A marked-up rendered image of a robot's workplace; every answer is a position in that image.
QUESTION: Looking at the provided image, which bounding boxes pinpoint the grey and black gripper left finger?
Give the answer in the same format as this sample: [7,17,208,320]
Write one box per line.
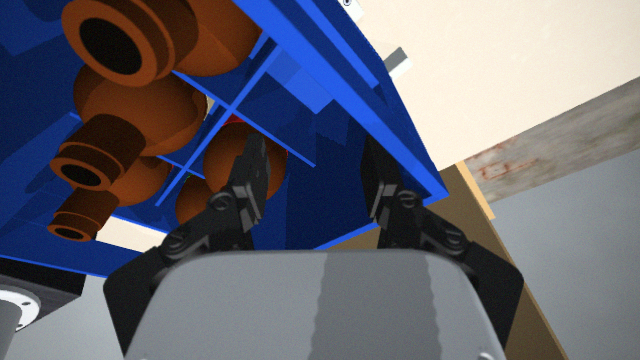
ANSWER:
[103,133,271,358]

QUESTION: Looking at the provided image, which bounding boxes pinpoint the brown glass bottle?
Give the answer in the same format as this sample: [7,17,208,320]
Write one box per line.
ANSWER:
[175,172,213,225]
[49,63,215,191]

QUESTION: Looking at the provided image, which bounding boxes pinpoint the orange bottle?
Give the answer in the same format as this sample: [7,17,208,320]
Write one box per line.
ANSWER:
[61,0,263,87]
[202,113,288,200]
[47,156,174,242]

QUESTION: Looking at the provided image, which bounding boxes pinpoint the dark blue crate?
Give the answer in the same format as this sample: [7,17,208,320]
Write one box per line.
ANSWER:
[0,0,450,278]

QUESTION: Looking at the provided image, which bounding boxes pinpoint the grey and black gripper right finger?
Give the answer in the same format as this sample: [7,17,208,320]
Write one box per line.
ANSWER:
[360,134,524,352]

